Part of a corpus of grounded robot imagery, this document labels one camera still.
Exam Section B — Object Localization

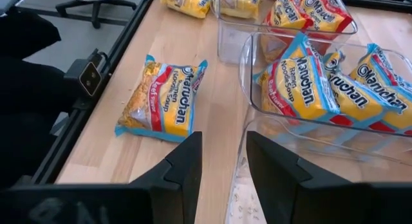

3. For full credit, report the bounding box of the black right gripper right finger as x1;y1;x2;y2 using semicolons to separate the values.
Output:
246;131;351;224

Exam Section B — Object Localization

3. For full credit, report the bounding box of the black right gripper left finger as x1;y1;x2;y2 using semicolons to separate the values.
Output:
128;131;203;224

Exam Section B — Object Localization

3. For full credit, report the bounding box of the blue Maruchan beef ramen pack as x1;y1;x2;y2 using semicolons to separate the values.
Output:
115;54;209;144
323;51;403;128
349;42;412;136
254;32;341;122

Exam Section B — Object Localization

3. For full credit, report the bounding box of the red Maruchan beef ramen pack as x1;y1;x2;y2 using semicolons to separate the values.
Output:
259;0;315;62
301;0;354;33

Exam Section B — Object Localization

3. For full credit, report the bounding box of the yellow Maruchan chicken ramen pack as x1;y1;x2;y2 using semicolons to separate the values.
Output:
218;0;270;20
160;0;213;19

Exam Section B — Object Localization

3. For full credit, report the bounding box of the clear plastic bin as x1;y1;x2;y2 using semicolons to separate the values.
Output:
238;31;412;138
224;111;412;224
216;0;359;66

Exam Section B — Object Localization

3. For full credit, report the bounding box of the person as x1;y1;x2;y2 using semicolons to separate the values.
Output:
0;8;81;189

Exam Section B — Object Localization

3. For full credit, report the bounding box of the office chair base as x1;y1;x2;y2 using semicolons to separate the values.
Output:
55;0;138;29

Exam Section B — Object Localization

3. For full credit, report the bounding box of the grey table-level camera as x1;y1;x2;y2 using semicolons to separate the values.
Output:
64;50;112;99

